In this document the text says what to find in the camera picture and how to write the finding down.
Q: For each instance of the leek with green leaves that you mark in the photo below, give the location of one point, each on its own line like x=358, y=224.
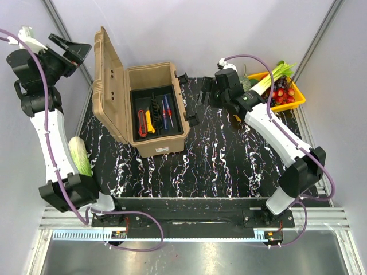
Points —
x=282, y=69

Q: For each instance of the small blue red screwdriver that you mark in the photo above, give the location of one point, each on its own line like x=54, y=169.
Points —
x=169, y=113

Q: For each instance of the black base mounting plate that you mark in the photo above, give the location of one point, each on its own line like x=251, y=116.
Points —
x=187, y=232

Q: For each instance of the yellow plastic tray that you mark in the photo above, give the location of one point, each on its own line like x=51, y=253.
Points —
x=299, y=98

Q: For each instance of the green melon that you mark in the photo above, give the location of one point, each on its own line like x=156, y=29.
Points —
x=245, y=82

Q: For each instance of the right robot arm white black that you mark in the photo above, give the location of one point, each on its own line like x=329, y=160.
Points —
x=303, y=163

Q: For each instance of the napa cabbage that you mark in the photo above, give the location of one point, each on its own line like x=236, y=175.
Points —
x=79, y=155

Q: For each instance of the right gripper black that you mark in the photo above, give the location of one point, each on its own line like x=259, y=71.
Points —
x=214, y=87

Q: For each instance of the red yellow cherry cluster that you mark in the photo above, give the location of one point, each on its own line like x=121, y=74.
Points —
x=282, y=96

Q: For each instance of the dark grape bunch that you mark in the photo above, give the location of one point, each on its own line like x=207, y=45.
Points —
x=280, y=83

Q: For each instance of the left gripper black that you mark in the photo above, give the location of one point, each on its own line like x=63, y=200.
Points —
x=74, y=56

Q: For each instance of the black marble pattern mat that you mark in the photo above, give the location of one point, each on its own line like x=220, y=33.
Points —
x=221, y=158

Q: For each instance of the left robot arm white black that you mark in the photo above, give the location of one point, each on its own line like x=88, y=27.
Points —
x=69, y=183

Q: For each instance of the black tool box tray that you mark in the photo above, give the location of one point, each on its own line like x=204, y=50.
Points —
x=151, y=99

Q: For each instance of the yellow utility knife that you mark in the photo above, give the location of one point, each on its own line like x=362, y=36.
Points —
x=150, y=128

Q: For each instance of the tan plastic tool box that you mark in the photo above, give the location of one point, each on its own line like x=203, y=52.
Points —
x=111, y=96

